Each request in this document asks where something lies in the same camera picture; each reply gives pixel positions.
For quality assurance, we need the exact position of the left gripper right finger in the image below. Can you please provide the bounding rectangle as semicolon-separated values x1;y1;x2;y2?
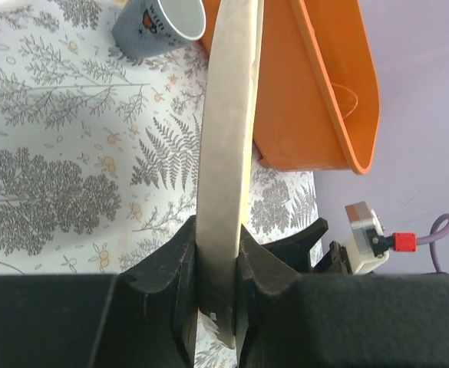
236;232;449;367

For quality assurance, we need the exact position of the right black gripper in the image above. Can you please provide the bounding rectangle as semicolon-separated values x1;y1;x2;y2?
264;218;353;274

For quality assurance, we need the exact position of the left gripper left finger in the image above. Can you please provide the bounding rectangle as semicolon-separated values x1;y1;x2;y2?
0;220;197;367

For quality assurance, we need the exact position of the cream plate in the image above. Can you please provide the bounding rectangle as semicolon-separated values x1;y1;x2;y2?
195;1;264;349

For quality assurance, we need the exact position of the orange plastic bin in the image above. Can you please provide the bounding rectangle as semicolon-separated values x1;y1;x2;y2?
203;1;380;175

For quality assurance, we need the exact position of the floral table mat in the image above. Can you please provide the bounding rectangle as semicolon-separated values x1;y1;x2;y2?
0;0;321;368

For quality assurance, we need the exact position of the grey ceramic mug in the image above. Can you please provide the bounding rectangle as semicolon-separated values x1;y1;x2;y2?
112;0;206;59

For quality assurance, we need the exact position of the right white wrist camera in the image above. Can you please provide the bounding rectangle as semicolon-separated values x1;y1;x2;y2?
342;202;389;274

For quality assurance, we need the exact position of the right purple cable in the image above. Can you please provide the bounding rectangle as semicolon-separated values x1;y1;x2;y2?
392;213;449;274

